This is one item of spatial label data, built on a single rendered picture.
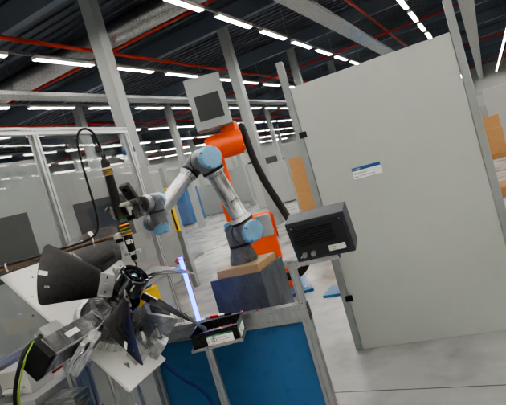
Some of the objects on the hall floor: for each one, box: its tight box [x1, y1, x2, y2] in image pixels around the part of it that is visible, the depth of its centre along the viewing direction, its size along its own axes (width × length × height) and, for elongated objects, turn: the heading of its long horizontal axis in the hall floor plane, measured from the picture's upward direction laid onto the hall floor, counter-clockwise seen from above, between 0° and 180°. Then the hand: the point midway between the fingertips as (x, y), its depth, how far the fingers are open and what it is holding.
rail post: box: [302, 317, 338, 405], centre depth 218 cm, size 4×4×78 cm
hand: (113, 206), depth 195 cm, fingers open, 6 cm apart
